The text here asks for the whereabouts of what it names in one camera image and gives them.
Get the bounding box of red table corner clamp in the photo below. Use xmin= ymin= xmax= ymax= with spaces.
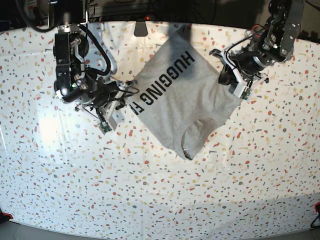
xmin=0 ymin=212 xmax=13 ymax=222
xmin=314 ymin=202 xmax=320 ymax=214

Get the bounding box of grey T-shirt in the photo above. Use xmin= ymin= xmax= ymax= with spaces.
xmin=126 ymin=30 xmax=241 ymax=160

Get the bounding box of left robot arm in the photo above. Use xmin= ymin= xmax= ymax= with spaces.
xmin=210 ymin=0 xmax=305 ymax=100

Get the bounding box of red table corner clamp right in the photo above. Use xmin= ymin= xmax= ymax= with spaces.
xmin=314 ymin=202 xmax=320 ymax=214

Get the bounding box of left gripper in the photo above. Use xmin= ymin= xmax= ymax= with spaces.
xmin=209 ymin=49 xmax=269 ymax=99

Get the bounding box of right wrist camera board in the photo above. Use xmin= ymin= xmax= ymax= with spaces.
xmin=99 ymin=121 xmax=112 ymax=135

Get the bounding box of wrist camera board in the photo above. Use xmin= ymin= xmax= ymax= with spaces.
xmin=99 ymin=121 xmax=112 ymax=135
xmin=240 ymin=87 xmax=253 ymax=103

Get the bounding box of red table corner clamp left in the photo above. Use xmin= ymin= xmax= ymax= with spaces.
xmin=0 ymin=212 xmax=13 ymax=222

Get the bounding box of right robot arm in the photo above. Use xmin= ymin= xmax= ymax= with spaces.
xmin=48 ymin=0 xmax=139 ymax=134

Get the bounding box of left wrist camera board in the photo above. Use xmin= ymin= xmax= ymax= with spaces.
xmin=240 ymin=87 xmax=253 ymax=103

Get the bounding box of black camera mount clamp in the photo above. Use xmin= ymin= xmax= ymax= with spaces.
xmin=134 ymin=21 xmax=148 ymax=37

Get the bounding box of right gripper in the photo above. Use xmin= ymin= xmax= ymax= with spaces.
xmin=75 ymin=80 xmax=139 ymax=131

